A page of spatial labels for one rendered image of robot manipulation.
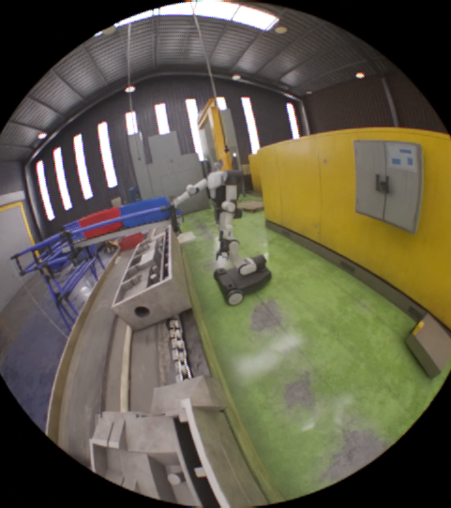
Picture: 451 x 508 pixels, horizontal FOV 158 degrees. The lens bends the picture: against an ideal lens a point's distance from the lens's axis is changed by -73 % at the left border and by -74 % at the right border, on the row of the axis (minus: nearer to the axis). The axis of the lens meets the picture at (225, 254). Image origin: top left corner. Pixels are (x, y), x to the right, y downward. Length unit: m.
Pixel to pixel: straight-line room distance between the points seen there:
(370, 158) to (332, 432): 2.19
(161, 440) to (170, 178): 7.13
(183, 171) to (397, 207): 6.89
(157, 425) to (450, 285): 2.19
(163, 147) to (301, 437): 9.21
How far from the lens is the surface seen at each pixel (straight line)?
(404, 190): 1.70
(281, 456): 1.39
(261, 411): 1.37
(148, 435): 0.48
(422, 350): 1.90
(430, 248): 1.97
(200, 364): 0.68
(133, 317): 0.88
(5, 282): 11.56
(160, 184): 7.17
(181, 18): 10.04
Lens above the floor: 1.36
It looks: 27 degrees down
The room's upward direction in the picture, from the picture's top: 11 degrees counter-clockwise
